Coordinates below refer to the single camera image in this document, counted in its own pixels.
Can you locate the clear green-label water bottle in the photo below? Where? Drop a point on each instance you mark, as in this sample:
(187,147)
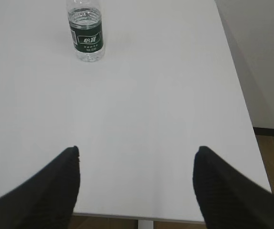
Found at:
(85,21)

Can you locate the white table leg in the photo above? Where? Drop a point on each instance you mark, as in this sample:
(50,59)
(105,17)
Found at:
(145,224)

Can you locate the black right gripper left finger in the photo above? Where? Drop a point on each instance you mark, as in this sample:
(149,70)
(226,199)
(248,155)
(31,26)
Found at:
(47,199)

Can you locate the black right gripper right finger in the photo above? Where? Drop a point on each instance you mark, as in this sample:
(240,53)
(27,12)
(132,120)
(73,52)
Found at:
(228,199)

